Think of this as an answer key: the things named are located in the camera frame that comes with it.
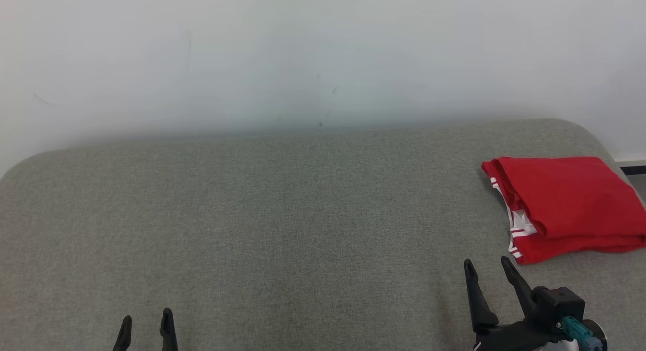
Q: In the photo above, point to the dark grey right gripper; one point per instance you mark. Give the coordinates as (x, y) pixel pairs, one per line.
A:
(515, 337)

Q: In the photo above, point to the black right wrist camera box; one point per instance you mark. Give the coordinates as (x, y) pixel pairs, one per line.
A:
(560, 303)

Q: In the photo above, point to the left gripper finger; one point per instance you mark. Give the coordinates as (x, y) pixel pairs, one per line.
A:
(168, 336)
(123, 338)

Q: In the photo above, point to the red basketball jersey white sleeves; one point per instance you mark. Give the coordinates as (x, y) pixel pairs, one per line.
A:
(570, 194)

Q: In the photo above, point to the black wall baseboard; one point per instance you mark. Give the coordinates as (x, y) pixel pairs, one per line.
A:
(633, 169)

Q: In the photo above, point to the teal right camera connector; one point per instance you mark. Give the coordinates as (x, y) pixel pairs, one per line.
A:
(578, 331)

